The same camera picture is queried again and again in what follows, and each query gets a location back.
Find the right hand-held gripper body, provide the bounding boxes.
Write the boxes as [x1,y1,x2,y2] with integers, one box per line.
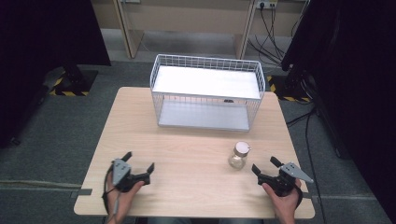
[257,161,315,198]

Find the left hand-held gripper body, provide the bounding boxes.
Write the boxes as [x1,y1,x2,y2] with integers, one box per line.
[111,158,151,193]

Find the small glass jar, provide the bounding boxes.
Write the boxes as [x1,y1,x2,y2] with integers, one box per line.
[228,141,252,171]

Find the white wire basket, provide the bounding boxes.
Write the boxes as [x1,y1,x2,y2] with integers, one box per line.
[149,53,266,133]

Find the person's left hand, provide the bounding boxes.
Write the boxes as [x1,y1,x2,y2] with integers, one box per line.
[106,180,146,224]

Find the person's right hand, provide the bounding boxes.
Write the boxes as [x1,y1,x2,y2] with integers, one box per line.
[261,178,303,224]

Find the black stand base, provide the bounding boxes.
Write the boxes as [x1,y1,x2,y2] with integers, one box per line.
[46,63,99,97]
[266,69,314,103]

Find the black curtain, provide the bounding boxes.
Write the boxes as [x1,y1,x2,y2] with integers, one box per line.
[280,0,396,224]
[0,0,112,149]

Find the beige wooden desk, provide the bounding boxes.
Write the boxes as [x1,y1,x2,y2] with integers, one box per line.
[112,0,262,60]

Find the black wrist strap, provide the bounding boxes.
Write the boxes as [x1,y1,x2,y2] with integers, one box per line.
[292,184,304,209]
[101,164,115,215]

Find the grey cable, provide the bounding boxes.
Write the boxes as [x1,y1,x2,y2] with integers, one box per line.
[109,189,121,222]

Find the black cables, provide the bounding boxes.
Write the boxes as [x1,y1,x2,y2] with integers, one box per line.
[247,3,316,68]

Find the white wall socket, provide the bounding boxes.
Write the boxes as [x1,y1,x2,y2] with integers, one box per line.
[255,0,278,9]

